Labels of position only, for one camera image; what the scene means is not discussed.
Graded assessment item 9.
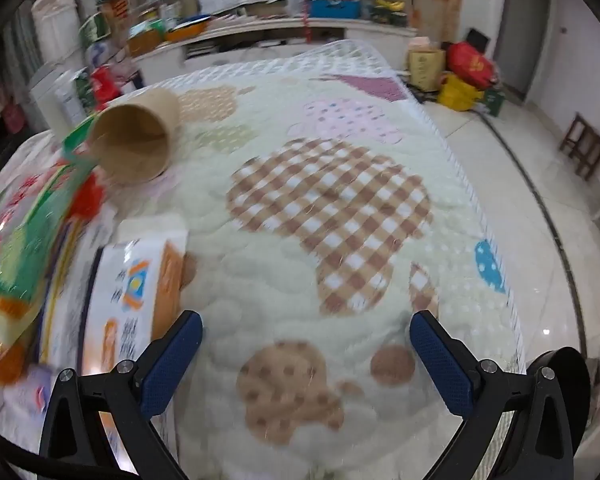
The yellow plastic bag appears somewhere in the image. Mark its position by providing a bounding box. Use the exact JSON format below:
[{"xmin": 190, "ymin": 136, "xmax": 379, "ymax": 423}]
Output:
[{"xmin": 439, "ymin": 74, "xmax": 486, "ymax": 111}]

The printed plush blanket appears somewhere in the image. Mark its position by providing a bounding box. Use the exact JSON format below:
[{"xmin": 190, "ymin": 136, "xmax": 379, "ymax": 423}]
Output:
[{"xmin": 0, "ymin": 42, "xmax": 526, "ymax": 480}]

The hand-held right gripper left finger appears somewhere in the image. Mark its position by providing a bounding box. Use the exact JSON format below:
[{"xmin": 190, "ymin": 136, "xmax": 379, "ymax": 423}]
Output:
[{"xmin": 39, "ymin": 310, "xmax": 203, "ymax": 480}]

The orange basin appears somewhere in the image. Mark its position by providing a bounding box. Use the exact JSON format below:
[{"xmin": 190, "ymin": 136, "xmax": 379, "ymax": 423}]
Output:
[{"xmin": 166, "ymin": 19, "xmax": 212, "ymax": 42}]

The green carton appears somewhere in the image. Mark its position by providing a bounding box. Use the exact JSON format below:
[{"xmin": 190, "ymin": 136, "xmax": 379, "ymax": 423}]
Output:
[{"xmin": 481, "ymin": 87, "xmax": 506, "ymax": 117}]

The wooden stool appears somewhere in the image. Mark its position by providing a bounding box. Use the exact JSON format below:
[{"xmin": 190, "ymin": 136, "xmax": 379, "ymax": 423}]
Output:
[{"xmin": 559, "ymin": 112, "xmax": 600, "ymax": 181}]

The white orange paper box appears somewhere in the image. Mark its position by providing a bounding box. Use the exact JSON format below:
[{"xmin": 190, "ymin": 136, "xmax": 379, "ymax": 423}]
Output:
[{"xmin": 79, "ymin": 216, "xmax": 191, "ymax": 443}]

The green snack bag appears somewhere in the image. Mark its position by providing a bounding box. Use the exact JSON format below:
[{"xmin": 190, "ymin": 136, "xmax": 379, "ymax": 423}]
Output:
[{"xmin": 0, "ymin": 110, "xmax": 106, "ymax": 303}]

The white low cabinet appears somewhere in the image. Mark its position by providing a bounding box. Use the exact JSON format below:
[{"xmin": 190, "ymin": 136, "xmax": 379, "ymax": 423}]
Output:
[{"xmin": 130, "ymin": 16, "xmax": 418, "ymax": 86}]

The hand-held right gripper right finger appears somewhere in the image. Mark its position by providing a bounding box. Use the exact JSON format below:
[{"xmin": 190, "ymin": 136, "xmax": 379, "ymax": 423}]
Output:
[{"xmin": 409, "ymin": 310, "xmax": 576, "ymax": 480}]

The small red bag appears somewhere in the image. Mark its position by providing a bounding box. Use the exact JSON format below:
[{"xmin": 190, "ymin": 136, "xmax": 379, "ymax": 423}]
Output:
[{"xmin": 91, "ymin": 64, "xmax": 124, "ymax": 105}]

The large red bag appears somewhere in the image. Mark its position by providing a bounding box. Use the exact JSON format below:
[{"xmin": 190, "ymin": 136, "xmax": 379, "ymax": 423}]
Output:
[{"xmin": 445, "ymin": 41, "xmax": 497, "ymax": 88}]

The orange snack packet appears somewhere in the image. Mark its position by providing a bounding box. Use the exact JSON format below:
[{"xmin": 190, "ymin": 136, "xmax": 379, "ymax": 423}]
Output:
[{"xmin": 0, "ymin": 295, "xmax": 42, "ymax": 386}]

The beige sack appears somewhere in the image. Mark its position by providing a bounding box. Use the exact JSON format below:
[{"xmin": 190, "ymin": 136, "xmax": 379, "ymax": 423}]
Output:
[{"xmin": 407, "ymin": 47, "xmax": 447, "ymax": 92}]

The black frame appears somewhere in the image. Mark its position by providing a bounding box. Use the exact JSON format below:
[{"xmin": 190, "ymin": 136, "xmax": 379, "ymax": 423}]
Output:
[{"xmin": 465, "ymin": 29, "xmax": 492, "ymax": 54}]

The blue plastic crate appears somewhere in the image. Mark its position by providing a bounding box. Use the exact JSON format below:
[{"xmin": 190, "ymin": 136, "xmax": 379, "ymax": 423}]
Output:
[{"xmin": 307, "ymin": 0, "xmax": 363, "ymax": 21}]

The green packaging box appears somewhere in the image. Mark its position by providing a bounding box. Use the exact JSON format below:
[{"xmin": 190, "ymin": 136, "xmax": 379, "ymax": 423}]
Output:
[{"xmin": 79, "ymin": 12, "xmax": 109, "ymax": 42}]

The brown paper cup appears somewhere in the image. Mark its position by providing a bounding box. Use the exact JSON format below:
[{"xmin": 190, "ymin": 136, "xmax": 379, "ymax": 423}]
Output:
[{"xmin": 87, "ymin": 89, "xmax": 181, "ymax": 183}]

